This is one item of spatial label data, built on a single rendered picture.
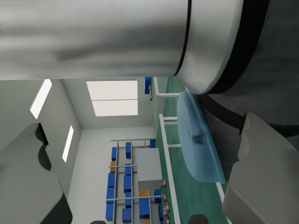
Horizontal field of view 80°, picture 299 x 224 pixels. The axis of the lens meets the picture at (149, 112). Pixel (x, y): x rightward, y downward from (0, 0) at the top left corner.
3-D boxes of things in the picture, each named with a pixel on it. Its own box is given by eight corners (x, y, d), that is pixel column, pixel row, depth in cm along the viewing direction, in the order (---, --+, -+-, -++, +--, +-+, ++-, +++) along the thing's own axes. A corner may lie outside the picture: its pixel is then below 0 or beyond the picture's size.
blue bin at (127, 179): (131, 193, 571) (124, 194, 570) (131, 180, 599) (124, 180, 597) (131, 189, 540) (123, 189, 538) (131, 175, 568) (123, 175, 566)
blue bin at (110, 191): (115, 206, 546) (107, 206, 544) (115, 191, 573) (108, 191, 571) (114, 202, 514) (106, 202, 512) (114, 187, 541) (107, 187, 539)
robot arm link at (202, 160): (240, 130, 33) (167, 133, 32) (277, 60, 24) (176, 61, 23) (282, 196, 24) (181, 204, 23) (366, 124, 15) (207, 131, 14)
